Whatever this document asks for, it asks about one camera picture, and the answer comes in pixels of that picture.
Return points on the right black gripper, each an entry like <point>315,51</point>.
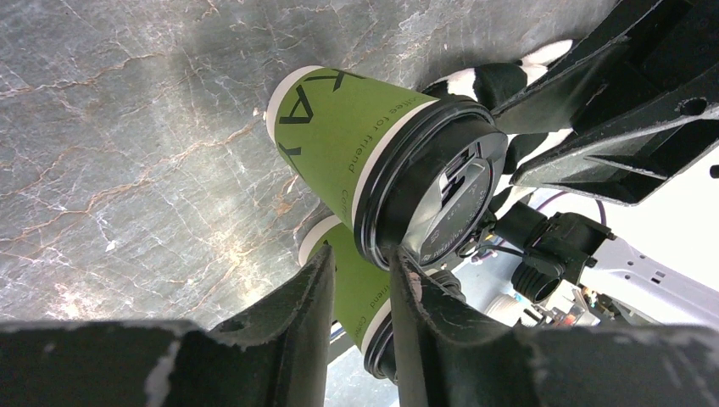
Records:
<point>622,161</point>

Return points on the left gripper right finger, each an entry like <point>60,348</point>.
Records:
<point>449,354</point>

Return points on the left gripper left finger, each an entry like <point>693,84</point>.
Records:
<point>272,354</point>

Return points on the green paper coffee cup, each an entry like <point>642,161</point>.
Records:
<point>362,290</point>

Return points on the black coffee lid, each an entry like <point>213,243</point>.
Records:
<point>377,343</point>
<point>431,182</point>

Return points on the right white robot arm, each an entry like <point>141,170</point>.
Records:
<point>639,97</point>

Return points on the black white striped cloth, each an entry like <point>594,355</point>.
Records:
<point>497,87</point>

